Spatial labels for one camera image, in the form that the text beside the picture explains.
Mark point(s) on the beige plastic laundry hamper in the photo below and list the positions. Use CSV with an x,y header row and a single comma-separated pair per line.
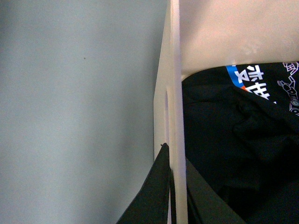
x,y
203,34

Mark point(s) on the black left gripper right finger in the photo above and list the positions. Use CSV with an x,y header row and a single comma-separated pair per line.
x,y
204,205

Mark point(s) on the black printed t-shirt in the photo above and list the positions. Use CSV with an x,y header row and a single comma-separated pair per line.
x,y
241,125

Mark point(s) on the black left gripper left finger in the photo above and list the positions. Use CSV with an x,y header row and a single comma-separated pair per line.
x,y
151,204

